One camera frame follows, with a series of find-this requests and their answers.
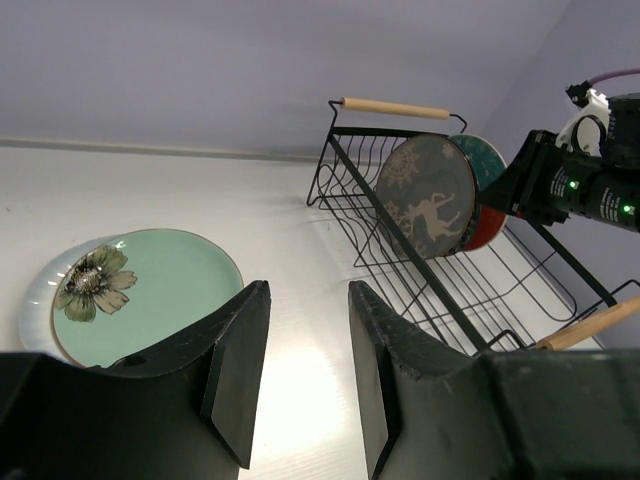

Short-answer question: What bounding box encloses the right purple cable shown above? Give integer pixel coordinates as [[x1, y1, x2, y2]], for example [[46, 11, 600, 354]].
[[589, 67, 640, 89]]

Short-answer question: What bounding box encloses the white bowl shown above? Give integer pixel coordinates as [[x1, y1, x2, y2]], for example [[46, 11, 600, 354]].
[[17, 234, 118, 363]]

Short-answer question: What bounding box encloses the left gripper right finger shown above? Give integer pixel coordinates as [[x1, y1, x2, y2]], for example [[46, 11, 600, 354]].
[[348, 281, 639, 479]]

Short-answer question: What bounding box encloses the grey brown plate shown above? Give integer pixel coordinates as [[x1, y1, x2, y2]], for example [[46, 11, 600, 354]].
[[375, 133, 480, 260]]

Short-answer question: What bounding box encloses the black wire dish rack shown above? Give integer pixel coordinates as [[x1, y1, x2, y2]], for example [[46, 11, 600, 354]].
[[307, 96, 639, 354]]

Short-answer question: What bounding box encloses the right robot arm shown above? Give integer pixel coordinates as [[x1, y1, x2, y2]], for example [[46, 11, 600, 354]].
[[479, 88, 639, 232]]

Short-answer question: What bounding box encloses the green flower plate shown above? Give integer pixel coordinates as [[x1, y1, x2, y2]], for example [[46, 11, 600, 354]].
[[51, 229, 244, 367]]

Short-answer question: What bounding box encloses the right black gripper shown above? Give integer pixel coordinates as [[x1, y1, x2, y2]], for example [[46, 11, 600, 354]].
[[478, 130, 600, 226]]

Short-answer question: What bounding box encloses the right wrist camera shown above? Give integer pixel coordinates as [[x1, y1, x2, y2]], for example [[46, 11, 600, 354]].
[[555, 81, 610, 156]]

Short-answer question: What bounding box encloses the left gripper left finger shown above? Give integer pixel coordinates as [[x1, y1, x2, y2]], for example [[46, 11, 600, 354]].
[[1, 281, 271, 479]]

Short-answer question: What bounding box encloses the teal red plate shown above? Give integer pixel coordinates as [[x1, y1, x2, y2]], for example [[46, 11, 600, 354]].
[[450, 133, 507, 252]]

